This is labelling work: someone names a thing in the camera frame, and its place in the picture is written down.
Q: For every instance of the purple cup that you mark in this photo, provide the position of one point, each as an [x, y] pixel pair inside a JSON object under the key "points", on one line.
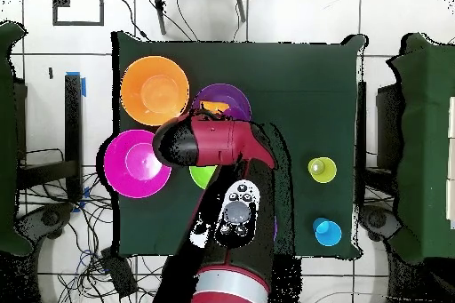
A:
{"points": [[236, 114]]}

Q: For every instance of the purple bowl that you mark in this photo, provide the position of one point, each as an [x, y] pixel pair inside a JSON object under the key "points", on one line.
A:
{"points": [[224, 92]]}

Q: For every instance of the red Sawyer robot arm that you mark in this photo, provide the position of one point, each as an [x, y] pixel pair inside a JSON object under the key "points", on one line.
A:
{"points": [[220, 139]]}

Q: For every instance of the green bowl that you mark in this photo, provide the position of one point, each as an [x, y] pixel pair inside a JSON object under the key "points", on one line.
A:
{"points": [[202, 175]]}

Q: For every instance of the dark green table cloth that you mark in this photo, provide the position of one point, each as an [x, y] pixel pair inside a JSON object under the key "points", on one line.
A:
{"points": [[302, 104]]}

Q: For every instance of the pink bowl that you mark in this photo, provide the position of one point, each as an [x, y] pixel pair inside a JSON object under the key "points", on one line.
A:
{"points": [[135, 171]]}

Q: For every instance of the yellow cup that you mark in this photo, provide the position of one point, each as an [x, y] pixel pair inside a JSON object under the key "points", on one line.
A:
{"points": [[322, 170]]}

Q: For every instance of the orange bowl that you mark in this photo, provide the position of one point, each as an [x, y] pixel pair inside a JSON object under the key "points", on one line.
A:
{"points": [[153, 88]]}

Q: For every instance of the blue cup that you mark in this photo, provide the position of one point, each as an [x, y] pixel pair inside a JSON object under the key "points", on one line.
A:
{"points": [[327, 232]]}

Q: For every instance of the blue tape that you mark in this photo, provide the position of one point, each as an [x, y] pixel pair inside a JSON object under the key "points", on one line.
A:
{"points": [[84, 87]]}

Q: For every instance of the black power adapter box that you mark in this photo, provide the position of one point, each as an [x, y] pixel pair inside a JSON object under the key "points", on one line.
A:
{"points": [[119, 272]]}

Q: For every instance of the green cloth covered table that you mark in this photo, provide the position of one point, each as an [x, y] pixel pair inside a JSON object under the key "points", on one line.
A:
{"points": [[426, 139], [7, 139]]}

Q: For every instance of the black table frame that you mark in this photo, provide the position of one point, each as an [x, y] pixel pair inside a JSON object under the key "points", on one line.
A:
{"points": [[73, 132]]}

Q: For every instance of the black square floor frame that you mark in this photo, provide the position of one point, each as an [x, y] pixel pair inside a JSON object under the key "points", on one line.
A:
{"points": [[101, 4]]}

